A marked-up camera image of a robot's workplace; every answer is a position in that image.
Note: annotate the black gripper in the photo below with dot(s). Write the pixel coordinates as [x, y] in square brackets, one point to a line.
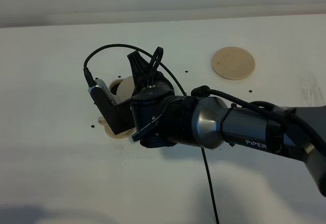
[161, 118]

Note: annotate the beige ceramic teapot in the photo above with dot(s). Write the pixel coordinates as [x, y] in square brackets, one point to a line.
[125, 89]

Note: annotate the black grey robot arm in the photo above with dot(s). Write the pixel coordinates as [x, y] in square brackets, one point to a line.
[207, 118]

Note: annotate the round beige teapot saucer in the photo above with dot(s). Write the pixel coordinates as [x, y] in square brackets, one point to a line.
[233, 63]

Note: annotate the near beige cup saucer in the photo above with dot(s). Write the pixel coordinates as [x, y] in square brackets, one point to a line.
[122, 135]

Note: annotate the far beige teacup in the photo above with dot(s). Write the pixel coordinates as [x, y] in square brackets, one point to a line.
[113, 87]

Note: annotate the beige teacup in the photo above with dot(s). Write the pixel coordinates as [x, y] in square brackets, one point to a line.
[102, 121]
[113, 87]

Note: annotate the near beige teacup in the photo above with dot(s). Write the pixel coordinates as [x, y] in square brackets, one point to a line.
[102, 121]

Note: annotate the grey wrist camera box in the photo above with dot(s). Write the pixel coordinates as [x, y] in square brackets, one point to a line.
[118, 116]

